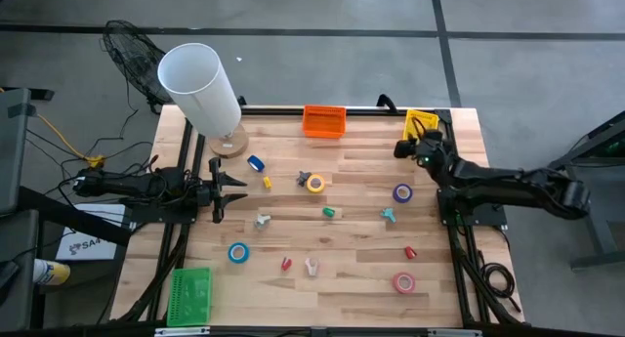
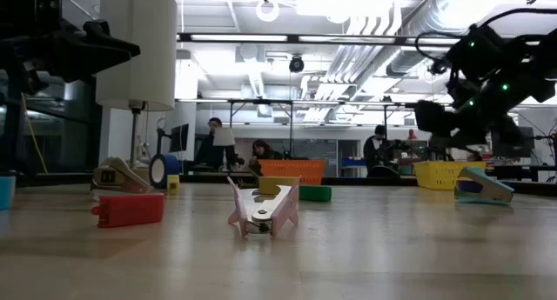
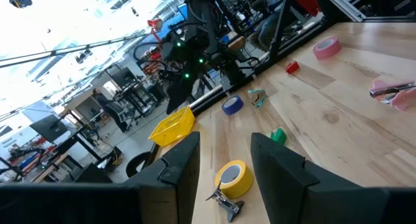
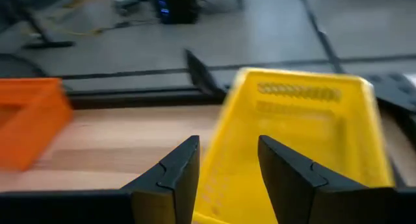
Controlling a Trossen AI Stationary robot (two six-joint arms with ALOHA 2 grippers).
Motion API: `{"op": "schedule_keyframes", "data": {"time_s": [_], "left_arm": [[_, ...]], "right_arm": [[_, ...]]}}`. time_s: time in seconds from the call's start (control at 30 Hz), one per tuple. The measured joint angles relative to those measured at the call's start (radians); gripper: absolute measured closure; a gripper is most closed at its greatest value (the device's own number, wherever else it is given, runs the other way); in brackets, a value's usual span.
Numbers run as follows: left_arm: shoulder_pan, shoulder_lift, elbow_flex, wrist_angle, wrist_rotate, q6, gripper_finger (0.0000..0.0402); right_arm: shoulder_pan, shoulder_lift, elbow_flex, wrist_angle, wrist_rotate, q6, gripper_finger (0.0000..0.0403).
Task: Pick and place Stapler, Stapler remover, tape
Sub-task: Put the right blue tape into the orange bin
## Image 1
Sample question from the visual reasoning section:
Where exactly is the black aluminium table frame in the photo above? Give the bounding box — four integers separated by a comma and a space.
109, 105, 526, 337

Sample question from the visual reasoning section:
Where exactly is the light blue tape roll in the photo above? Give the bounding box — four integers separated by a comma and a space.
227, 241, 251, 265

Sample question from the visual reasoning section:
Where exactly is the orange plastic basket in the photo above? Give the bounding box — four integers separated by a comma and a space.
302, 105, 348, 140

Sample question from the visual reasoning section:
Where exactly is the yellow cable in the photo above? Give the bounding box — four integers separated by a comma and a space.
0, 86, 106, 168

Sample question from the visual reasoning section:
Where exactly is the white lamp with wooden base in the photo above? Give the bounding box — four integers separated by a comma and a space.
156, 42, 250, 160

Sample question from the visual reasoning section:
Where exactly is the black floor fan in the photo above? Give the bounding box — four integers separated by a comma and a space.
101, 19, 173, 114

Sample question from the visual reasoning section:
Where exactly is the purple tape roll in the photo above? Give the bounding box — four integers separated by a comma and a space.
392, 183, 414, 204

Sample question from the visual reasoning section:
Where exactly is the green plastic basket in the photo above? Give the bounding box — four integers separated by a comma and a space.
166, 267, 214, 327

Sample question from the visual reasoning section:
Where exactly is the white and yellow bottle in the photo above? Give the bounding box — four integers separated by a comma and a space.
32, 258, 71, 286

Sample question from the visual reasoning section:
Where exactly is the silver frame bracket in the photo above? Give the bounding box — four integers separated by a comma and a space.
428, 328, 482, 337
154, 326, 211, 337

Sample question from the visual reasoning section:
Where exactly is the coiled black cable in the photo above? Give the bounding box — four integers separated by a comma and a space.
480, 261, 522, 314

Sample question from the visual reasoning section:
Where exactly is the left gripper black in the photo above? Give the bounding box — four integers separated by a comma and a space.
194, 156, 249, 225

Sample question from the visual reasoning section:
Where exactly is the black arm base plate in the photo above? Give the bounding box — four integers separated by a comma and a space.
437, 188, 508, 227
124, 202, 197, 226

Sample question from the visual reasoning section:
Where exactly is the yellow plastic basket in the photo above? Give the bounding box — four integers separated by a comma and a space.
402, 108, 440, 143

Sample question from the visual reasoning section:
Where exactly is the black side table frame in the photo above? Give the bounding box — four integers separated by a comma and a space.
549, 110, 625, 273

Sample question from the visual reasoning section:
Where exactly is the yellow tape roll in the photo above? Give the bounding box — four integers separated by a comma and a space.
306, 173, 327, 194

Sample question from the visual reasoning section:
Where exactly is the white printed box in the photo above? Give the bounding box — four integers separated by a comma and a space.
55, 203, 127, 262

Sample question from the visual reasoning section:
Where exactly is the dark grey case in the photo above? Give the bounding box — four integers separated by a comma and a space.
0, 87, 33, 216
0, 209, 40, 333

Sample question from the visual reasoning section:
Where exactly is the pink tape roll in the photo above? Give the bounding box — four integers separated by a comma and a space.
392, 272, 417, 295

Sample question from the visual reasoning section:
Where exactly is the black diagonal beam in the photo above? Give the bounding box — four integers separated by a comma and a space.
18, 185, 133, 248

